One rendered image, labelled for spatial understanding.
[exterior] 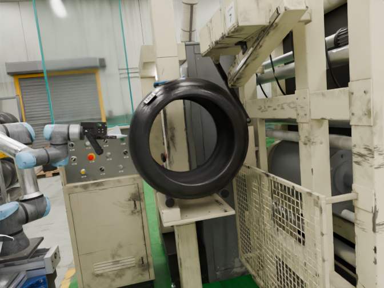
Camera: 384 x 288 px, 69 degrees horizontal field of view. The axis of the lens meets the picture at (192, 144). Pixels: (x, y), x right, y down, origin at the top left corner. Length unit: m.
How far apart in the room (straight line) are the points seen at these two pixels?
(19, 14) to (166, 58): 10.48
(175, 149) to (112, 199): 0.67
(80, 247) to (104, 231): 0.19
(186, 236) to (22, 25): 10.74
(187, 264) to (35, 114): 9.97
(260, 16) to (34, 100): 10.56
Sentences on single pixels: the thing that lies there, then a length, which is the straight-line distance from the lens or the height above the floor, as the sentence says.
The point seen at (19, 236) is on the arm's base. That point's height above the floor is 0.79.
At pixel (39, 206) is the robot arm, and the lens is 1.75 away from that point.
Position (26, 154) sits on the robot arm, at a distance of 1.36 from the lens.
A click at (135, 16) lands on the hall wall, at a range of 11.31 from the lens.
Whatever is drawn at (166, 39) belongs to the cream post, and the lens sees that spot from 1.75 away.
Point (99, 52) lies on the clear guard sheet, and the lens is 2.12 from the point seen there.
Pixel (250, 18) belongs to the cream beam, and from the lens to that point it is 1.22.
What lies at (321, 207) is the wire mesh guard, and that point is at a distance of 1.07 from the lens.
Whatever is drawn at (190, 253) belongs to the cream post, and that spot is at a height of 0.43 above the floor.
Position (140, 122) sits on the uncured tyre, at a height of 1.30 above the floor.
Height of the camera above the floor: 1.34
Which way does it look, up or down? 7 degrees down
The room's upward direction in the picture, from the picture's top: 6 degrees counter-clockwise
